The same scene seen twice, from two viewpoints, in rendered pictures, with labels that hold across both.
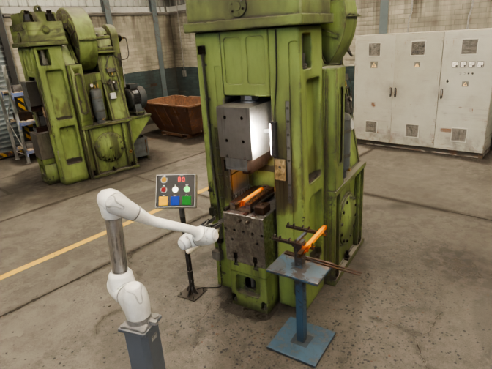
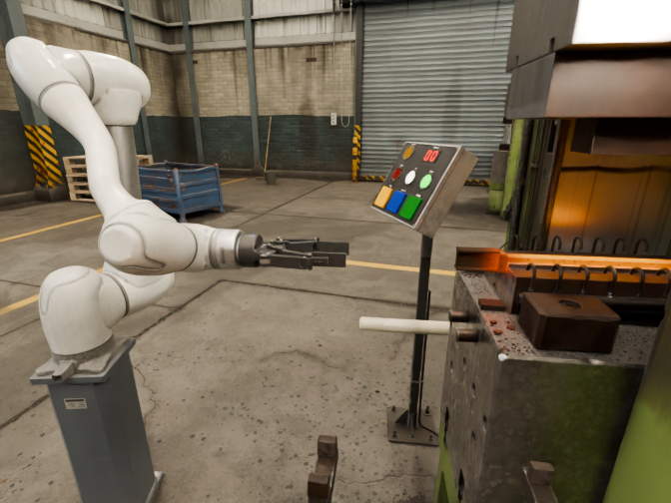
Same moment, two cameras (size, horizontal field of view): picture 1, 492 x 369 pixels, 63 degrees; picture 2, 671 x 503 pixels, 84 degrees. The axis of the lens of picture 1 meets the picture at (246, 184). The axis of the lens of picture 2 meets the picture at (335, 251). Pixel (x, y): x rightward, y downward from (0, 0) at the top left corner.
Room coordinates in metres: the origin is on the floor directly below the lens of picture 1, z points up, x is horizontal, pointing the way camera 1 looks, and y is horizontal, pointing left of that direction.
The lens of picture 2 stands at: (2.38, -0.45, 1.26)
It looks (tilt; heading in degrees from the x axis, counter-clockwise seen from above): 19 degrees down; 64
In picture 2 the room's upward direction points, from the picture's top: straight up
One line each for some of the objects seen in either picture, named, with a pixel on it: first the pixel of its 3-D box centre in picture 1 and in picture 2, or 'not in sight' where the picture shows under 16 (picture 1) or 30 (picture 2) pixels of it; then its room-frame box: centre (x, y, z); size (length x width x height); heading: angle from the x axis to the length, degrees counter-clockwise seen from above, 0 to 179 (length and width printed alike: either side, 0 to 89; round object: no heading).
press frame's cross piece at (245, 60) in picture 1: (258, 61); not in sight; (3.29, -0.17, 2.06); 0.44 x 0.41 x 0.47; 148
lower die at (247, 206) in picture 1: (252, 197); (603, 278); (3.18, -0.05, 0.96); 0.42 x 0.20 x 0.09; 148
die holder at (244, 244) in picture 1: (260, 225); (594, 401); (3.16, -0.10, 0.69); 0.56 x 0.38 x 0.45; 148
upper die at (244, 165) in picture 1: (250, 157); (651, 89); (3.18, -0.05, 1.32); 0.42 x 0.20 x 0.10; 148
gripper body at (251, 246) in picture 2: not in sight; (263, 251); (2.57, 0.31, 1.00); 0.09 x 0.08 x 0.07; 148
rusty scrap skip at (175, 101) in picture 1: (182, 117); not in sight; (10.07, 1.47, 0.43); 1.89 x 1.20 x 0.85; 48
